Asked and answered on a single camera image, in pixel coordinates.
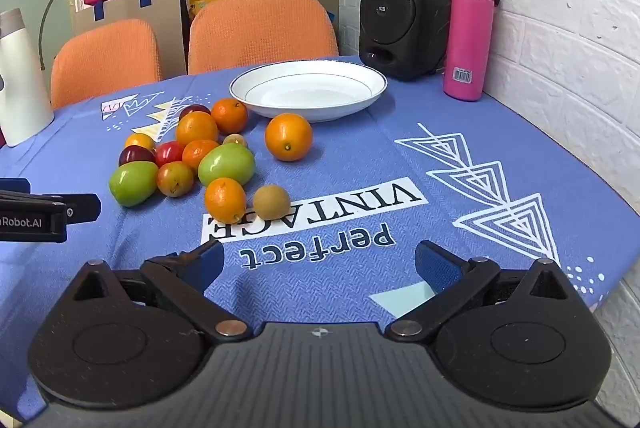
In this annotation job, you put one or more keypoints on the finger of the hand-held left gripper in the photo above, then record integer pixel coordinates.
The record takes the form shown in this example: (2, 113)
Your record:
(80, 208)
(14, 186)

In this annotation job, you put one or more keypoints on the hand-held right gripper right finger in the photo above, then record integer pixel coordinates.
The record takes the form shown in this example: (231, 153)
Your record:
(437, 265)

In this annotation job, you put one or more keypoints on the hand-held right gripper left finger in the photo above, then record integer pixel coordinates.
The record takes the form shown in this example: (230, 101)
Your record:
(207, 263)

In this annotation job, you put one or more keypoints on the green apple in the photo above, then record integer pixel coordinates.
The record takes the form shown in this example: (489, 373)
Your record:
(226, 164)
(133, 184)

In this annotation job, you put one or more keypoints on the oval orange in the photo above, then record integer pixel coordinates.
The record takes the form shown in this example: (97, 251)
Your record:
(225, 200)

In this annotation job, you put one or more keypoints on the dark red plum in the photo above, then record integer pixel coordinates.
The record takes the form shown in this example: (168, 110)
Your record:
(135, 155)

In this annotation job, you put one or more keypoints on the brown kiwi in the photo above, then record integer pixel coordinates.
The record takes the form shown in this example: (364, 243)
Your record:
(271, 202)

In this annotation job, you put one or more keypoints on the small orange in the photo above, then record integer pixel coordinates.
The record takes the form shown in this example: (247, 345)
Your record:
(139, 141)

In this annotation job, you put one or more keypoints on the red-yellow plum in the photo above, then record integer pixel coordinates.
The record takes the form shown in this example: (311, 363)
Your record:
(175, 179)

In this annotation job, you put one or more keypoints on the small red apple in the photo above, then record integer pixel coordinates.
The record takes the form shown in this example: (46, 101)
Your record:
(169, 153)

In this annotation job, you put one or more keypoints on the mandarin orange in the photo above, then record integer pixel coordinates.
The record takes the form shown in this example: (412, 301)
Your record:
(230, 115)
(199, 154)

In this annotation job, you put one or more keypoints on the small brown longan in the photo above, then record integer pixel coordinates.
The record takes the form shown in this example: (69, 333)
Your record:
(235, 139)

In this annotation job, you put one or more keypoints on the large orange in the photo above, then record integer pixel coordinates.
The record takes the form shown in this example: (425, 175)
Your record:
(196, 128)

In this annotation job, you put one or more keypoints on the dark red apple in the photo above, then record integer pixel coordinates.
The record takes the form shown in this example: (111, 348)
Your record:
(194, 110)

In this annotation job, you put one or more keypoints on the white plate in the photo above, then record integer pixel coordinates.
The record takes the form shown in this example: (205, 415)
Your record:
(310, 95)

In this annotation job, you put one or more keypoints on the blue printed tablecloth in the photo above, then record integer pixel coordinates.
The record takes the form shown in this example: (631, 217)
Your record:
(350, 168)

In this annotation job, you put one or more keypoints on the orange chair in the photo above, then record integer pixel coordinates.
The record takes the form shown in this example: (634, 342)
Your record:
(105, 63)
(260, 33)

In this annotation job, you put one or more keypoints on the brown paper bag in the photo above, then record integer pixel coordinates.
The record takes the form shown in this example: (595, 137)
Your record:
(167, 10)

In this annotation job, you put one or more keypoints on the pink bottle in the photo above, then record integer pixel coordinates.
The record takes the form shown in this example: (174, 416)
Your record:
(470, 33)

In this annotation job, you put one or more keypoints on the black speaker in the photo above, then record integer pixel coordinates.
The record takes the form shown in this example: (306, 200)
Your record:
(395, 8)

